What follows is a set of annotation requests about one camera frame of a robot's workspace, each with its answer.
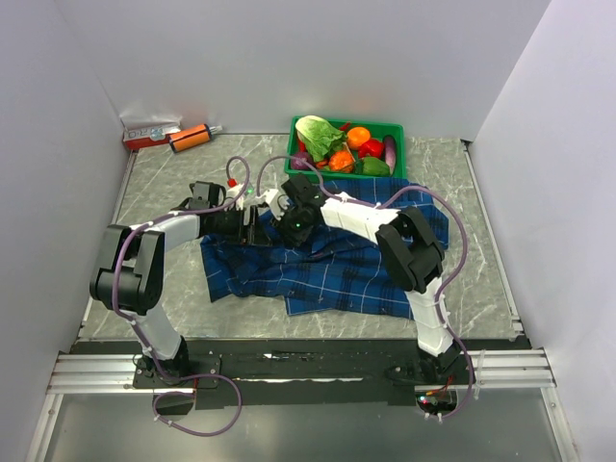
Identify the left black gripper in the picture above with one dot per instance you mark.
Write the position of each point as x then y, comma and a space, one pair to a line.
252, 234

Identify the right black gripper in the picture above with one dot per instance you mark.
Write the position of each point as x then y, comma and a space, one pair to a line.
291, 239

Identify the blue plaid shirt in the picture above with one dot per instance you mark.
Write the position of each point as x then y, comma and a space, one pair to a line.
333, 269

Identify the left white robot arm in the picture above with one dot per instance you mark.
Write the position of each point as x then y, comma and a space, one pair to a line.
128, 277

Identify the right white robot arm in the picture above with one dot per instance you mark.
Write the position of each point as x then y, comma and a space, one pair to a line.
410, 251

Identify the red onion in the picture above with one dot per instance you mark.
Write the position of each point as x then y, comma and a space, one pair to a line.
302, 160

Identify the orange pumpkin toy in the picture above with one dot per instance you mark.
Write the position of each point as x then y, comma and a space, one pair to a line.
342, 161

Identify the napa cabbage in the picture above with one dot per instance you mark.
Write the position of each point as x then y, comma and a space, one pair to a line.
319, 136

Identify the green pepper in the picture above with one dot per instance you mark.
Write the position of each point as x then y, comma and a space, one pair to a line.
372, 166

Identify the orange fruit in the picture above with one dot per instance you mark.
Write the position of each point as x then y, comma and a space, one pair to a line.
357, 136

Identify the orange cylinder bottle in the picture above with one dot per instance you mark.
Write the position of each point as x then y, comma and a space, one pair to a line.
195, 136

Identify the red bell pepper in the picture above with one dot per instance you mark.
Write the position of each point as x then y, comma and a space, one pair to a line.
371, 148

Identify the purple eggplant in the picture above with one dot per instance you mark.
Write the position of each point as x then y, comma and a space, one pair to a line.
390, 152

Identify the green plastic crate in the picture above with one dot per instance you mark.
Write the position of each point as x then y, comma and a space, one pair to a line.
378, 130

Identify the red white carton box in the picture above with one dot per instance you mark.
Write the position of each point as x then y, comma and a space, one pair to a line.
149, 131

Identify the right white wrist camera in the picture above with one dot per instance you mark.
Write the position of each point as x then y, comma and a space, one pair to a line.
276, 200

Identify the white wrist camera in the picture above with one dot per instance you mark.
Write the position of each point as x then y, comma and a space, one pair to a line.
237, 193
276, 200

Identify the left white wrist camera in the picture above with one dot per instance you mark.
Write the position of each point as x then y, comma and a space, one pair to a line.
237, 193

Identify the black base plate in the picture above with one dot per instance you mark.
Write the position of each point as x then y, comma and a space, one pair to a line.
293, 372

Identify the aluminium rail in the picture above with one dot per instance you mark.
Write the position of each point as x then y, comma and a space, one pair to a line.
116, 373

